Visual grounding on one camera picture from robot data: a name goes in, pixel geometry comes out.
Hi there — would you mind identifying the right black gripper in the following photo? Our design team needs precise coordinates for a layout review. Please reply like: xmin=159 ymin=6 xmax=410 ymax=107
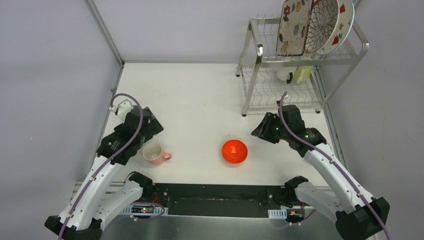
xmin=251 ymin=112 xmax=290 ymax=144

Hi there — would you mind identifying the pink mug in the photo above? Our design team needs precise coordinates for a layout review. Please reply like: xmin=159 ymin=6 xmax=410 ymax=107
xmin=142 ymin=143 xmax=172 ymax=166

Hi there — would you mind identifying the pale yellow mug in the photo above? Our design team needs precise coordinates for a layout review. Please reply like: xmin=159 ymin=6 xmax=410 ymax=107
xmin=293 ymin=65 xmax=315 ymax=84

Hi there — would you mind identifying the square floral plate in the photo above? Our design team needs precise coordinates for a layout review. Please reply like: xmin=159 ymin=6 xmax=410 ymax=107
xmin=276 ymin=0 xmax=314 ymax=57

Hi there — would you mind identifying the brown petal pattern plate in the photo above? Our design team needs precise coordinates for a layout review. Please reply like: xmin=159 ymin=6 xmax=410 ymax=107
xmin=305 ymin=0 xmax=338 ymax=54

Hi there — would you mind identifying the watermelon pattern round plate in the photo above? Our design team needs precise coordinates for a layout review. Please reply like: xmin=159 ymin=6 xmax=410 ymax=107
xmin=318 ymin=0 xmax=355 ymax=55

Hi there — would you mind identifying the white mug black handle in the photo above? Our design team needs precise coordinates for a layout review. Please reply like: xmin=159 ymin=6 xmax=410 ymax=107
xmin=276 ymin=66 xmax=297 ymax=84

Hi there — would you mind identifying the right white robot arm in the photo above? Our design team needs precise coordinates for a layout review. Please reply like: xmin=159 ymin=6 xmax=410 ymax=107
xmin=251 ymin=105 xmax=391 ymax=240

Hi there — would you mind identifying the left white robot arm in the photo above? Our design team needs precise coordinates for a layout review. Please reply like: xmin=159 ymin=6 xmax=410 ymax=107
xmin=44 ymin=106 xmax=164 ymax=240

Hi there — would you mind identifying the steel two-tier dish rack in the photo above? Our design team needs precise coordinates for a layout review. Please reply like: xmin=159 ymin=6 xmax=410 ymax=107
xmin=235 ymin=16 xmax=369 ymax=116

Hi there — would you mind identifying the orange bowl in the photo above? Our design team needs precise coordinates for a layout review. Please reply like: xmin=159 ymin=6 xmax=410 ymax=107
xmin=221 ymin=139 xmax=248 ymax=164

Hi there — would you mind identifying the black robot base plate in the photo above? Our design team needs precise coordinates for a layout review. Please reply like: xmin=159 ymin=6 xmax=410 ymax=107
xmin=138 ymin=183 xmax=307 ymax=222

